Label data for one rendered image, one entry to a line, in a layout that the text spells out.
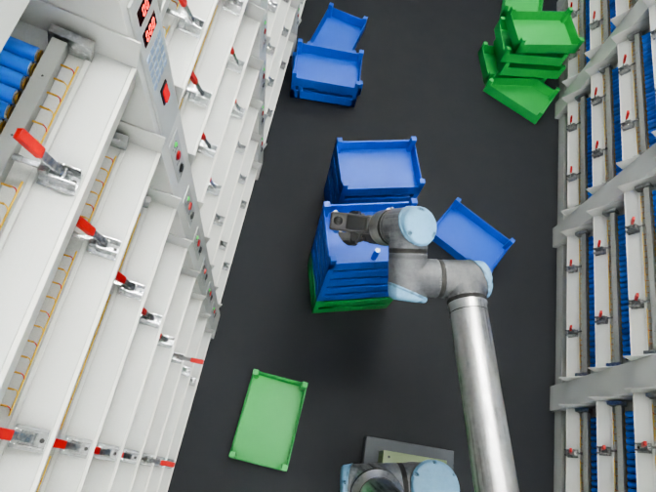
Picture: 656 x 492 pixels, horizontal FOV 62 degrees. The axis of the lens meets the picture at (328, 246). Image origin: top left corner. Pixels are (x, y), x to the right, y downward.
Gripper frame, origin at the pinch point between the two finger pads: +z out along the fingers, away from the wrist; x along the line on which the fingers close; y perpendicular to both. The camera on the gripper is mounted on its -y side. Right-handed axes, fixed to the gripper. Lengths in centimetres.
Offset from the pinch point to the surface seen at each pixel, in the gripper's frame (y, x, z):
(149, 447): -43, -63, 10
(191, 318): -33.8, -29.9, 20.3
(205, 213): -35.9, -0.3, 9.9
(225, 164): -31.1, 14.7, 14.4
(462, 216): 84, 19, 51
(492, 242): 95, 9, 42
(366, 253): 16.5, -5.1, 12.1
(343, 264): 6.7, -9.4, 8.4
